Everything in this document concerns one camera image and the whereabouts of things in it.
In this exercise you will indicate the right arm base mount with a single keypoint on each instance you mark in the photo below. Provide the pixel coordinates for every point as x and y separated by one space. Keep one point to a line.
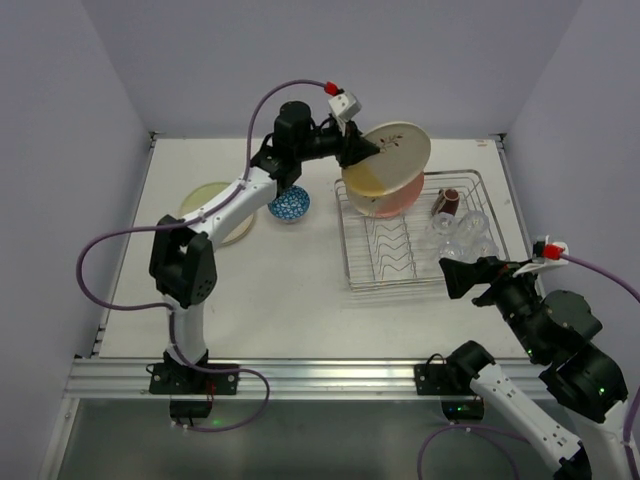
449 378

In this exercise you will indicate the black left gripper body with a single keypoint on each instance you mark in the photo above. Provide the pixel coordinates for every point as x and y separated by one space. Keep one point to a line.
347 147

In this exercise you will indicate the cream plate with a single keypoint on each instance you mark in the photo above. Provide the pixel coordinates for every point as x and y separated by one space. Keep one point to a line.
388 205
205 193
404 150

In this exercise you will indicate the aluminium mounting rail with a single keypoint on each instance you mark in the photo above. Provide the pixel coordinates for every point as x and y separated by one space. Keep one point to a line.
294 380

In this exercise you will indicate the clear glass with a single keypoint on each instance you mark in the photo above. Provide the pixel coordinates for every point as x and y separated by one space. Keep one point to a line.
472 226
482 247
440 228
450 249

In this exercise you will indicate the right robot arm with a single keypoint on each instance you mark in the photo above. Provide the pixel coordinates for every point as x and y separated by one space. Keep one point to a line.
556 332

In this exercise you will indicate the metal wire dish rack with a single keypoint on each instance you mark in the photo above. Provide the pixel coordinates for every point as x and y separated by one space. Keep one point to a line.
388 252

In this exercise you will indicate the blue patterned bowl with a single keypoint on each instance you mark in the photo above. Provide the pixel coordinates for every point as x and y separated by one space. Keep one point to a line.
291 206

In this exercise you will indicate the cream plate front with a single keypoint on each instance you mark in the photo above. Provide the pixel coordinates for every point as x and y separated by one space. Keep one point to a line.
205 193

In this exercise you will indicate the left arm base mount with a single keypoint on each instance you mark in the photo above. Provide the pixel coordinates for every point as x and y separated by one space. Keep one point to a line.
192 392

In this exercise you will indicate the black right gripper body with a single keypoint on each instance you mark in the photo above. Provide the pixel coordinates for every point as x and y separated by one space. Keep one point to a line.
486 279

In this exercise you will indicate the clear glass back left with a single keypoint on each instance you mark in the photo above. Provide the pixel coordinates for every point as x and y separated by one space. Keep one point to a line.
440 228

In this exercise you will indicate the cream plate back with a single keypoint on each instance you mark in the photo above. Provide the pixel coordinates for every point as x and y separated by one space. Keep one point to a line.
388 205

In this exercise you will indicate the dark red cup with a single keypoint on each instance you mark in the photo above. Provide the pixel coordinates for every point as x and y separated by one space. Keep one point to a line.
447 202

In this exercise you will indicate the clear glass back right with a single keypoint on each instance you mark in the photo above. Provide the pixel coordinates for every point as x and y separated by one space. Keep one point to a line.
472 226

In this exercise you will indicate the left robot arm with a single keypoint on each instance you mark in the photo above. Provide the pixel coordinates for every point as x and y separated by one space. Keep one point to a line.
182 260

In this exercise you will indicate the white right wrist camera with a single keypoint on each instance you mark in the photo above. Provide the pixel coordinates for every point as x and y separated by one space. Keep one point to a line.
547 254

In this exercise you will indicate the clear glass front left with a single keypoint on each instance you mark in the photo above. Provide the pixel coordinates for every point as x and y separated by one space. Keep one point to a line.
450 249

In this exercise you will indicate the clear glass front right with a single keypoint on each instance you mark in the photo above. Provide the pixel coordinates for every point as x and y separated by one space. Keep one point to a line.
482 247

